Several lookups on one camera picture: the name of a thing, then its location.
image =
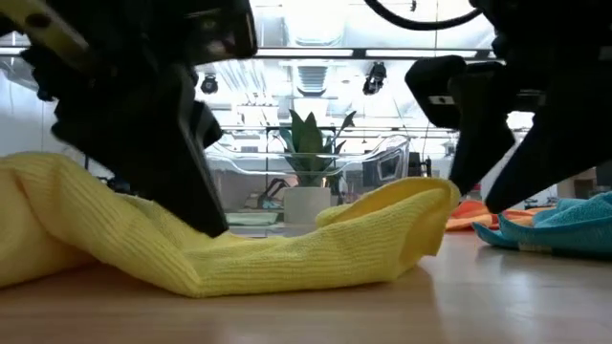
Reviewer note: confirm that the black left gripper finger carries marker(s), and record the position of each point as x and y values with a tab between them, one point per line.
208	124
153	143

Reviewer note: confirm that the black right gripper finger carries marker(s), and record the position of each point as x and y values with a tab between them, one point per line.
564	143
483	119

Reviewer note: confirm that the blue microfiber towel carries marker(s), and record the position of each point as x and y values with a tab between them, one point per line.
574	224

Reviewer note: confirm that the orange microfiber towel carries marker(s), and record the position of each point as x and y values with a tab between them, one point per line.
473	212

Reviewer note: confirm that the yellow microfiber towel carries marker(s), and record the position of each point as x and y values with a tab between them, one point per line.
287	258

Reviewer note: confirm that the black ceiling spotlight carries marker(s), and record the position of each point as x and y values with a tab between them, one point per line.
209	84
375	79

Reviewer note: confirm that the clear plastic bin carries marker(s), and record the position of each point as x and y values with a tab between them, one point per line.
248	165

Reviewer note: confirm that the black machine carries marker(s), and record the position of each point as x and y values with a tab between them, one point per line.
415	167

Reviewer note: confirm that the artificial succulent in white pot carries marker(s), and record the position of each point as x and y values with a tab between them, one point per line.
306	205

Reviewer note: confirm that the black linear ceiling light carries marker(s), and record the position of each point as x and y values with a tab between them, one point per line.
358	53

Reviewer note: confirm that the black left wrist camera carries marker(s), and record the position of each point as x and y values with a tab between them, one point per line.
225	28

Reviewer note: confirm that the silver ceiling air duct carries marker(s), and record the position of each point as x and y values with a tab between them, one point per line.
315	21

